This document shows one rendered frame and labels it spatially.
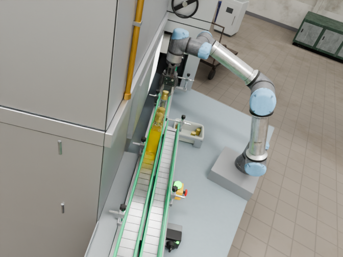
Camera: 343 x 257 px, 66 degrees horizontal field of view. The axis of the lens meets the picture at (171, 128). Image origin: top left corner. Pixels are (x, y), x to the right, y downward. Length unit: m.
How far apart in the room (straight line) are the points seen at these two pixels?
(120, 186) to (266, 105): 0.80
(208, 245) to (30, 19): 1.21
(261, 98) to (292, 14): 9.44
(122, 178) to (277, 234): 1.73
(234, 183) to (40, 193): 1.05
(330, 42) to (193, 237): 7.87
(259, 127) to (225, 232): 0.58
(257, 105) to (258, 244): 1.53
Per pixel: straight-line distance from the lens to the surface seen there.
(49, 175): 1.09
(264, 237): 2.64
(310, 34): 8.76
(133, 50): 0.92
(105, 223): 1.25
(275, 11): 10.73
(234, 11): 7.31
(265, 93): 1.29
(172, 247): 1.31
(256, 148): 1.48
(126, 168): 1.45
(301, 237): 2.87
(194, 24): 2.33
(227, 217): 1.58
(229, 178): 1.67
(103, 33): 0.70
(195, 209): 1.54
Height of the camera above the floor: 1.95
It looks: 37 degrees down
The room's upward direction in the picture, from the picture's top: 16 degrees clockwise
